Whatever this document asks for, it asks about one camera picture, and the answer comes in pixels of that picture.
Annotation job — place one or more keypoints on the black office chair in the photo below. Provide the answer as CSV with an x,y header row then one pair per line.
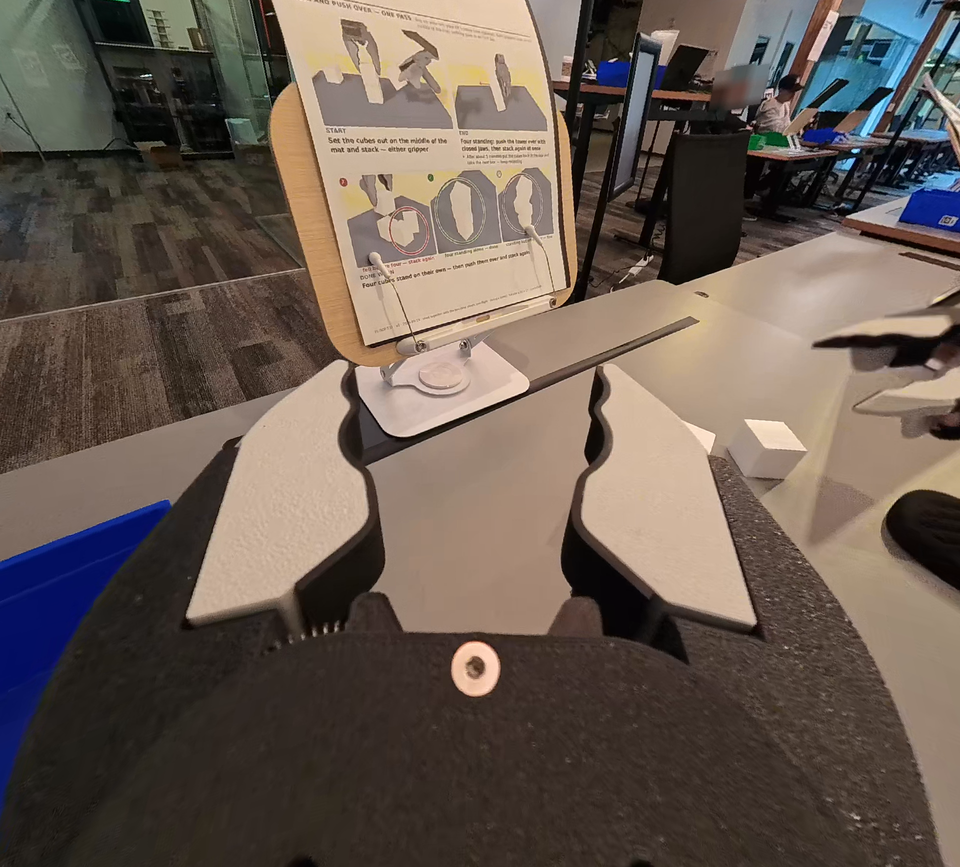
x,y
705,207

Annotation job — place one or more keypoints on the blue plastic bin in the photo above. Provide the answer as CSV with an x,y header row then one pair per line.
x,y
611,70
930,207
60,619

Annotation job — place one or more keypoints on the printed instruction sheet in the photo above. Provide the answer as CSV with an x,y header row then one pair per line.
x,y
420,132

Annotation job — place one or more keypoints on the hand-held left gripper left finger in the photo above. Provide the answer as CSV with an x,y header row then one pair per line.
x,y
285,514

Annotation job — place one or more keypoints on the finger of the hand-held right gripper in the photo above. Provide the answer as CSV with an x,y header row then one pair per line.
x,y
911,408
885,334

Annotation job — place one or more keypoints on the white foam cube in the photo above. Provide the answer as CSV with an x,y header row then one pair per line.
x,y
703,438
765,447

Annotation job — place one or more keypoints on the black wrist rest pad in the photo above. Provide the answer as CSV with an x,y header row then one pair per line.
x,y
930,537

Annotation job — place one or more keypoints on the black storage rack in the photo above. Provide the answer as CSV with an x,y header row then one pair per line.
x,y
150,57

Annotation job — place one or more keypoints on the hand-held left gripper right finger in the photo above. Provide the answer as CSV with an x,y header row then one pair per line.
x,y
660,514

